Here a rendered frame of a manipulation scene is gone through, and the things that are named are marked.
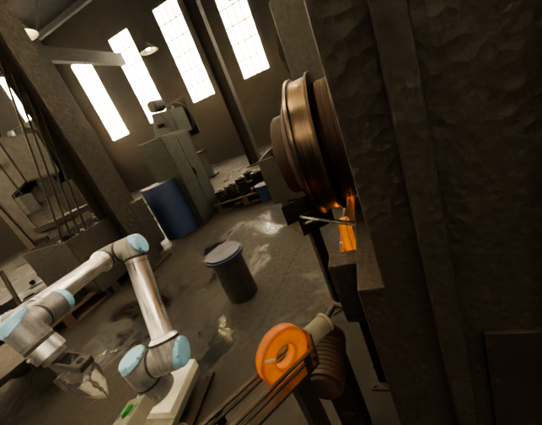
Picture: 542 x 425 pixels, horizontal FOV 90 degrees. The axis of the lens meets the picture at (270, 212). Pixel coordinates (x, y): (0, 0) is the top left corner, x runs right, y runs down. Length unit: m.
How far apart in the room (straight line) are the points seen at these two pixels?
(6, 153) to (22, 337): 5.07
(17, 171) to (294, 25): 4.75
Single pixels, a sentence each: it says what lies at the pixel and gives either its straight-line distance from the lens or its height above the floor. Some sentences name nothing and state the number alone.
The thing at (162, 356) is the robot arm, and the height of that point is 0.41.
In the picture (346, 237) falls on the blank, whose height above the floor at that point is 0.77.
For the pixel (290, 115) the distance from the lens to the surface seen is 0.82.
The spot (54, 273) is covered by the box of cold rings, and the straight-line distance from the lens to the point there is 4.25.
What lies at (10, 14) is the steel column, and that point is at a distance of 4.21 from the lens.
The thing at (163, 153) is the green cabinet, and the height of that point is 1.26.
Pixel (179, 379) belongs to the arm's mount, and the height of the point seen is 0.17.
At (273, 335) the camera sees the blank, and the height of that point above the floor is 0.78.
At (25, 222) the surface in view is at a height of 1.07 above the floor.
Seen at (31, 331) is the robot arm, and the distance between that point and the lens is 1.11.
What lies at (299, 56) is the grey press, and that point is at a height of 1.68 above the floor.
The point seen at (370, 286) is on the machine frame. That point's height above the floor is 0.87.
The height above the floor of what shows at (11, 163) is 1.99.
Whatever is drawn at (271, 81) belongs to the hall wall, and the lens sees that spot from 11.33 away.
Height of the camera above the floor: 1.29
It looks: 20 degrees down
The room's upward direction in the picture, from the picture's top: 22 degrees counter-clockwise
